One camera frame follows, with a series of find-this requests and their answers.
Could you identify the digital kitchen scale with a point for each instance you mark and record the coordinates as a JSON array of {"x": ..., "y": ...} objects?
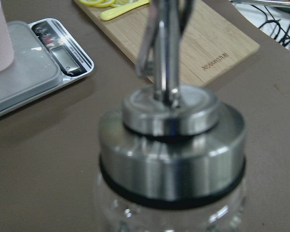
[{"x": 46, "y": 58}]

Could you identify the lemon slice behind front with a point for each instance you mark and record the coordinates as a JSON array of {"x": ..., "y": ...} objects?
[{"x": 118, "y": 3}]

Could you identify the lemon slice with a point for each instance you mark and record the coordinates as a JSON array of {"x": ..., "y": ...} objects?
[
  {"x": 97, "y": 3},
  {"x": 118, "y": 3}
]

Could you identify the glass sauce bottle metal spout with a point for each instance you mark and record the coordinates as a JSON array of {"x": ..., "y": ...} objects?
[{"x": 172, "y": 156}]

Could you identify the bamboo cutting board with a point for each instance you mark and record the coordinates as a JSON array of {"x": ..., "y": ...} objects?
[{"x": 210, "y": 46}]

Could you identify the yellow plastic knife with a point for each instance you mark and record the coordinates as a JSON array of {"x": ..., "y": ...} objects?
[{"x": 118, "y": 11}]

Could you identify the lemon slice front left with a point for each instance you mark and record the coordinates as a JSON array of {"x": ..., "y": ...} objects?
[{"x": 97, "y": 3}]

